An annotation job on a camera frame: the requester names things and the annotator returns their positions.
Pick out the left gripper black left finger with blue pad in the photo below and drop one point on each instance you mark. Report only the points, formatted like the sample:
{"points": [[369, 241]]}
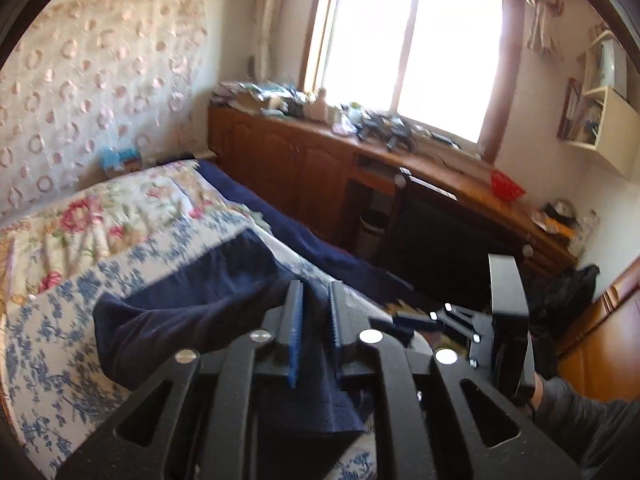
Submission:
{"points": [[235, 399]]}

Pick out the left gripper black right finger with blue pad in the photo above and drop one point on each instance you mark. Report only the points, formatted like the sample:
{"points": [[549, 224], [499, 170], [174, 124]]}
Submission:
{"points": [[434, 420]]}

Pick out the navy blue t-shirt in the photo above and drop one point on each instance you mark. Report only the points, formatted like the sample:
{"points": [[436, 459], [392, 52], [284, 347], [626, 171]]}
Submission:
{"points": [[303, 429]]}

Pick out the grey sleeved right forearm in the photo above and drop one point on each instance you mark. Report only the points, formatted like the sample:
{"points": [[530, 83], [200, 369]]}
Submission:
{"points": [[589, 431]]}

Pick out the blue floral bed sheet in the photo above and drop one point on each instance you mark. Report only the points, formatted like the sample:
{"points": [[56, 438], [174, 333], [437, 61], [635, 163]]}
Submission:
{"points": [[58, 394]]}

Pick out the red basket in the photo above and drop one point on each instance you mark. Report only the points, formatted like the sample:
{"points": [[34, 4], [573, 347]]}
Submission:
{"points": [[504, 187]]}

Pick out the small waste bin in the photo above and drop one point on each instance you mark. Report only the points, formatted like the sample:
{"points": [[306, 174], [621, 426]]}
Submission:
{"points": [[371, 230]]}

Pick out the pink floral quilt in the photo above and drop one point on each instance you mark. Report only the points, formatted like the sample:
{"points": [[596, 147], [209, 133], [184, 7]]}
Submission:
{"points": [[59, 241]]}

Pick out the navy blue towel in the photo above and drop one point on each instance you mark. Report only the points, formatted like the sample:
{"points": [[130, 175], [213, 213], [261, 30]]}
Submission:
{"points": [[373, 282]]}

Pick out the long wooden cabinet desk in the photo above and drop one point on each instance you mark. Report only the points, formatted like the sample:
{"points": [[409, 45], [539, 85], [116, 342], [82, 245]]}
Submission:
{"points": [[324, 181]]}

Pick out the blue tissue box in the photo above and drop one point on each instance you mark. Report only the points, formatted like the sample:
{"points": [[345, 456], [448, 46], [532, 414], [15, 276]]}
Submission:
{"points": [[117, 161]]}

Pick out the pink white bottle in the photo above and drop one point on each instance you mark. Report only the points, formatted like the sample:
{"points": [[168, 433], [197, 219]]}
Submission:
{"points": [[317, 110]]}

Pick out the tied cream curtain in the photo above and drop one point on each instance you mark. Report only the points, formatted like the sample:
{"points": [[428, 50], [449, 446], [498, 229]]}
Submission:
{"points": [[541, 39]]}

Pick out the circle pattern sheer curtain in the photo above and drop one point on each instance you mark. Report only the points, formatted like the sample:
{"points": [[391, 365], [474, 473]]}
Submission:
{"points": [[96, 76]]}

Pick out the cream wall shelf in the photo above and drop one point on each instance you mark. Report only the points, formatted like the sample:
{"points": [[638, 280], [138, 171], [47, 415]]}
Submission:
{"points": [[597, 116]]}

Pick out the bright window with frame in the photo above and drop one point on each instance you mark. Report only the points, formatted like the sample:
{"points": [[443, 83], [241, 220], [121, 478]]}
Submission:
{"points": [[450, 65]]}

